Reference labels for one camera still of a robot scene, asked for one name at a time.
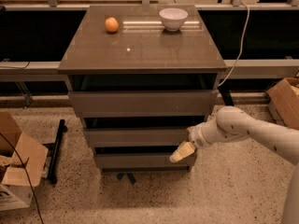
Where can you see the black bracket right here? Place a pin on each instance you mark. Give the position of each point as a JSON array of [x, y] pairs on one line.
[[226, 96]]

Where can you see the orange fruit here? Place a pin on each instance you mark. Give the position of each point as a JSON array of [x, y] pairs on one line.
[[112, 25]]

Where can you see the cardboard box right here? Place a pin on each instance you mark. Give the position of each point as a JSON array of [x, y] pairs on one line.
[[285, 98]]

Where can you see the grey drawer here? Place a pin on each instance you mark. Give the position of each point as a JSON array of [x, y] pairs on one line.
[[118, 104], [136, 137], [140, 161]]

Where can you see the open cardboard box left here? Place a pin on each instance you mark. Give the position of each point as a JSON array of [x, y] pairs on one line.
[[22, 164]]

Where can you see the white bowl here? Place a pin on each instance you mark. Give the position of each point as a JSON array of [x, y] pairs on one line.
[[173, 18]]

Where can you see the black stand bar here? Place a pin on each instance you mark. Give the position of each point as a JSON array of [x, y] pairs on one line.
[[55, 148]]

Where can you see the grey bottom drawer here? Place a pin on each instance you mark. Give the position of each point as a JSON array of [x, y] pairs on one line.
[[140, 161]]

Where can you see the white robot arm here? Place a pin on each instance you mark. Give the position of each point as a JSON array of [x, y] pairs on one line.
[[232, 124]]

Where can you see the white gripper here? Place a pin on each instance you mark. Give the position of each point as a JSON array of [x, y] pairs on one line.
[[196, 137]]

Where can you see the grey top drawer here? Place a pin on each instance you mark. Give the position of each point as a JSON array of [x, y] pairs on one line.
[[118, 104]]

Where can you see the grey drawer cabinet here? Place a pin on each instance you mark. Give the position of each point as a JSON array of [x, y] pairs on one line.
[[141, 56]]

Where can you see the metal window rail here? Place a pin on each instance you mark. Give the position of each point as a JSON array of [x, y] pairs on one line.
[[48, 71]]

